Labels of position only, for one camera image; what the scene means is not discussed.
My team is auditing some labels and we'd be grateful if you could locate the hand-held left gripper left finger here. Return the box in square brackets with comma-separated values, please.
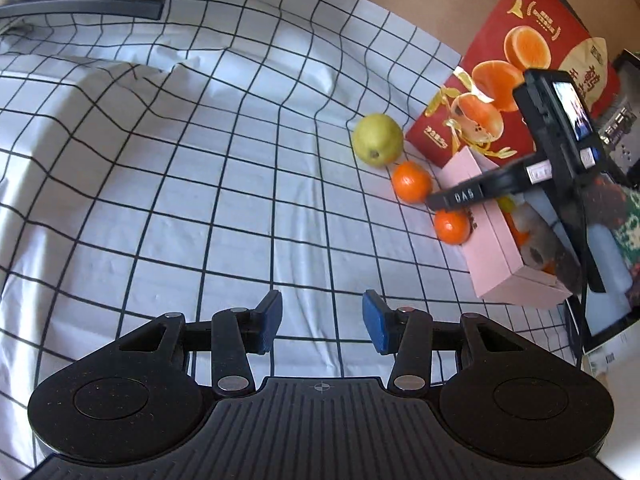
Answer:
[120, 290, 283, 395]

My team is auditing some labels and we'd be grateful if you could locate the pink box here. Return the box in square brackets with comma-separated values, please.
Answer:
[437, 146, 573, 308]

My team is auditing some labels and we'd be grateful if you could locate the person's right hand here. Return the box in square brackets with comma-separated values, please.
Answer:
[520, 180, 626, 282]

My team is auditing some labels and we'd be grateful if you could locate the white checked cloth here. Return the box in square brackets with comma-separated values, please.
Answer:
[0, 0, 601, 480]

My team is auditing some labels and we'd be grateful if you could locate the white labelled box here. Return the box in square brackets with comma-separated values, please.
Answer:
[587, 332, 640, 386]

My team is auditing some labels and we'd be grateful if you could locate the red printed cardboard box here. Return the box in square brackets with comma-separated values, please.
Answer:
[404, 0, 621, 168]

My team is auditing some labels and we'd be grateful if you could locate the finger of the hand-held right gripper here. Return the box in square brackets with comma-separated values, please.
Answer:
[425, 179, 502, 212]

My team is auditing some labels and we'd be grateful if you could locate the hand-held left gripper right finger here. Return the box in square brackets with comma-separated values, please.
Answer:
[362, 290, 526, 395]

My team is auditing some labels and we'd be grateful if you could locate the green pear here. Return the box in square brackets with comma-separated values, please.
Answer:
[351, 113, 404, 168]

